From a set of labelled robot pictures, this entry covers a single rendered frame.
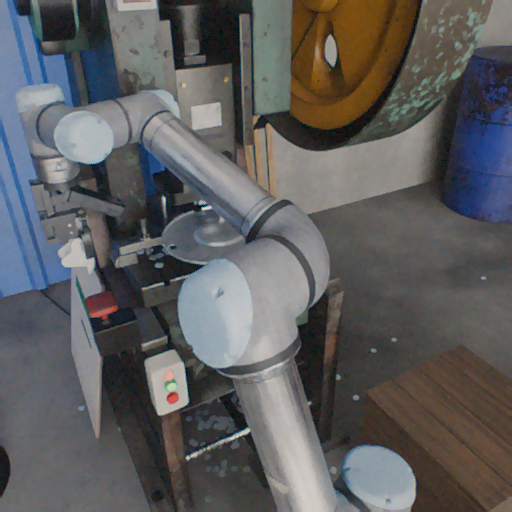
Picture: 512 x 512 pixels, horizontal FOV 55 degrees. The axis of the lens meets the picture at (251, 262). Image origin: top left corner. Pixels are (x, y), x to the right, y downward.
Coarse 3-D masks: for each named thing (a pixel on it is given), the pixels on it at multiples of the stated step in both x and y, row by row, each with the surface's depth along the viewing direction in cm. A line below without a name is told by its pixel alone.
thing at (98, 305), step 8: (88, 296) 106; (96, 296) 106; (104, 296) 106; (112, 296) 106; (88, 304) 104; (96, 304) 103; (104, 304) 103; (112, 304) 103; (88, 312) 103; (96, 312) 101; (104, 312) 102; (112, 312) 103
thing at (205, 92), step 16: (176, 64) 110; (192, 64) 109; (208, 64) 109; (224, 64) 108; (176, 80) 105; (192, 80) 107; (208, 80) 108; (224, 80) 109; (192, 96) 108; (208, 96) 110; (224, 96) 112; (192, 112) 110; (208, 112) 112; (224, 112) 114; (192, 128) 112; (208, 128) 114; (224, 128) 115; (224, 144) 117
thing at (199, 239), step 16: (208, 208) 135; (176, 224) 129; (192, 224) 128; (208, 224) 126; (224, 224) 126; (176, 240) 122; (192, 240) 121; (208, 240) 119; (224, 240) 119; (240, 240) 120; (176, 256) 115; (192, 256) 115; (208, 256) 115
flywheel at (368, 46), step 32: (320, 0) 117; (352, 0) 112; (384, 0) 104; (416, 0) 92; (320, 32) 126; (352, 32) 115; (384, 32) 106; (320, 64) 131; (352, 64) 118; (384, 64) 104; (320, 96) 133; (352, 96) 116; (384, 96) 108; (320, 128) 131
